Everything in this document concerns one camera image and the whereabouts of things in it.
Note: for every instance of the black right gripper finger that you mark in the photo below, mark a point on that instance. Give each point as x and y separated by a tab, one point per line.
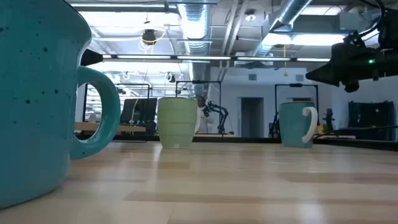
326	74

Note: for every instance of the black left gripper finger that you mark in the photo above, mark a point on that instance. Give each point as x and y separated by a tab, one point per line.
90	57

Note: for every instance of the large teal speckled mug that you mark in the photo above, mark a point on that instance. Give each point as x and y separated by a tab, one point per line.
31	109

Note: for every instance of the background black robot arm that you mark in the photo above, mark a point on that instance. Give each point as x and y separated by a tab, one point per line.
328	119
275	127
222	113

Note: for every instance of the black background cabinet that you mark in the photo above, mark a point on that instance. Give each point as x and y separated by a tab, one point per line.
370	118

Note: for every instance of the background computer monitor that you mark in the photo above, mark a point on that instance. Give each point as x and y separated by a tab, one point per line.
143	109

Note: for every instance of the long overhead light bar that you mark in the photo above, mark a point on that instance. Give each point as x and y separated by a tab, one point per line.
202	58

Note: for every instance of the standing person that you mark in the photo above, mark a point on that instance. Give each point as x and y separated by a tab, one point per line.
205	121

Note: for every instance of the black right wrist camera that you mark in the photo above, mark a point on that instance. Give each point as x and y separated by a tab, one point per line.
354	39

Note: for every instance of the black overhead camera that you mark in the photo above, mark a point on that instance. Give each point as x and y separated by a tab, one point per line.
149	36

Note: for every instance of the wooden shelf black metal frame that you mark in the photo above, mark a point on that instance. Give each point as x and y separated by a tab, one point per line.
124	127

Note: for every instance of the black aluminium table frame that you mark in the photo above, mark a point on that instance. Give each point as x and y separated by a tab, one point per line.
248	140

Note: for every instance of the ribbed silver ceiling duct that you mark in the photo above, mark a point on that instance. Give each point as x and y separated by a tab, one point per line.
194	25

